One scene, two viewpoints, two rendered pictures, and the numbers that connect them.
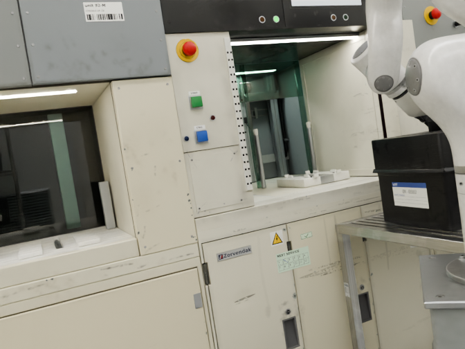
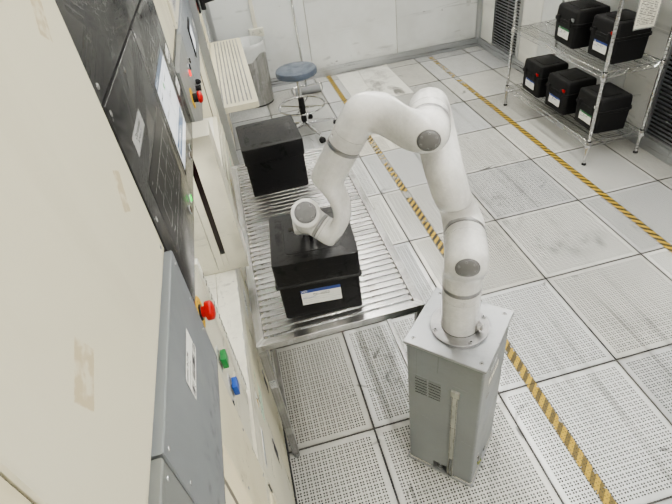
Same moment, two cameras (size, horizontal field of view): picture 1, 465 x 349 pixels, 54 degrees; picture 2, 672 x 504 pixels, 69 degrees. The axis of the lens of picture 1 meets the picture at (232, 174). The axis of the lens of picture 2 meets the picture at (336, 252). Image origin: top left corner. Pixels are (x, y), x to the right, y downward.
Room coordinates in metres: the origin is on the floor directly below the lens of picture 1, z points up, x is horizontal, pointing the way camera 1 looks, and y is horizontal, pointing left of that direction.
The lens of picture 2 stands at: (0.86, 0.67, 2.03)
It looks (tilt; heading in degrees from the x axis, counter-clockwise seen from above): 40 degrees down; 286
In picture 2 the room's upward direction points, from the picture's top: 9 degrees counter-clockwise
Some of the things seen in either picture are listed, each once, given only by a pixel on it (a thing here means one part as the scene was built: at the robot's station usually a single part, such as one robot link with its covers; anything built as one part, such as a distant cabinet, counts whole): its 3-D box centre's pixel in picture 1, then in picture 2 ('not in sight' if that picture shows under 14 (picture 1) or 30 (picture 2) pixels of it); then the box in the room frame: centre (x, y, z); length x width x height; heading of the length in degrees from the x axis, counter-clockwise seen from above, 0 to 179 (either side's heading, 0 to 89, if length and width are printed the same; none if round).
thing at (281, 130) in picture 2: not in sight; (272, 155); (1.68, -1.38, 0.89); 0.29 x 0.29 x 0.25; 25
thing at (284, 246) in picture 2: (443, 142); (312, 241); (1.30, -0.61, 0.98); 0.29 x 0.29 x 0.13; 18
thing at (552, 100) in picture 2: not in sight; (569, 91); (-0.11, -3.37, 0.31); 0.30 x 0.28 x 0.26; 113
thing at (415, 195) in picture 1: (448, 187); (317, 269); (1.30, -0.61, 0.85); 0.28 x 0.28 x 0.17; 18
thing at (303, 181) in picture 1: (311, 177); not in sight; (1.81, -0.31, 0.89); 0.22 x 0.21 x 0.04; 24
